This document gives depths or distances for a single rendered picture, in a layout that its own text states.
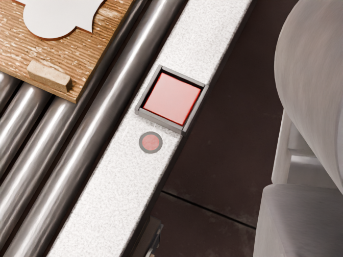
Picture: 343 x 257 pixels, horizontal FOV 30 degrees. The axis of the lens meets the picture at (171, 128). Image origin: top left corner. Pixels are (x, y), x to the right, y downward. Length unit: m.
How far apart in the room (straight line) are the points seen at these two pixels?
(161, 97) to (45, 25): 0.19
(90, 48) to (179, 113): 0.15
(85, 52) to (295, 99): 0.74
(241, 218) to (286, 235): 1.62
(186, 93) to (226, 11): 0.15
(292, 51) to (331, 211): 0.04
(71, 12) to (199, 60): 0.19
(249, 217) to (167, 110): 0.97
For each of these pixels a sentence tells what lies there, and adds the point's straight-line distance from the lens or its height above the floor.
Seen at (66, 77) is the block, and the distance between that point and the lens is 0.84.
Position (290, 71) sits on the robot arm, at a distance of 0.16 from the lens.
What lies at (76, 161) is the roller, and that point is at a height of 0.92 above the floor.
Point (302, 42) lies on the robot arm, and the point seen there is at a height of 1.57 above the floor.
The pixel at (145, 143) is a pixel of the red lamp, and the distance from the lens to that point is 0.85.
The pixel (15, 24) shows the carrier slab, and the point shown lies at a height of 0.94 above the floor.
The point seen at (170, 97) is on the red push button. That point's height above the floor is 0.93.
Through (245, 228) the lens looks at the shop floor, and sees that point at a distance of 1.77.
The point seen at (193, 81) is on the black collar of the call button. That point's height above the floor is 0.93.
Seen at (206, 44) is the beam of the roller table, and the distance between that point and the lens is 0.91.
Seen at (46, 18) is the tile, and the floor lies 0.94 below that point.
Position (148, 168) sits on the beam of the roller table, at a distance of 0.83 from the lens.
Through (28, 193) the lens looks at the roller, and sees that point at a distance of 0.84.
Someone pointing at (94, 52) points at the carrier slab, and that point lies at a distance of 0.88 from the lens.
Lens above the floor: 1.70
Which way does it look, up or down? 67 degrees down
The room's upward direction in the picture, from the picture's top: 4 degrees clockwise
